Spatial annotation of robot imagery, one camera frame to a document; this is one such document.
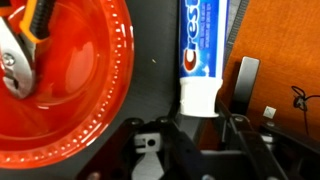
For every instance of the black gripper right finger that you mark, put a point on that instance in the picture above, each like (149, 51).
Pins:
(248, 83)

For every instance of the red bowl with pliers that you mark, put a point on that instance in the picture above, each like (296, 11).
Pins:
(76, 86)

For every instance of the blue toothpaste tube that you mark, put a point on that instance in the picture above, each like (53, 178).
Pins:
(203, 43)

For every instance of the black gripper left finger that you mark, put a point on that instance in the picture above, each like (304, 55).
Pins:
(181, 140)

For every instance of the small white square tag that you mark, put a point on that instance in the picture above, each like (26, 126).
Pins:
(269, 112)

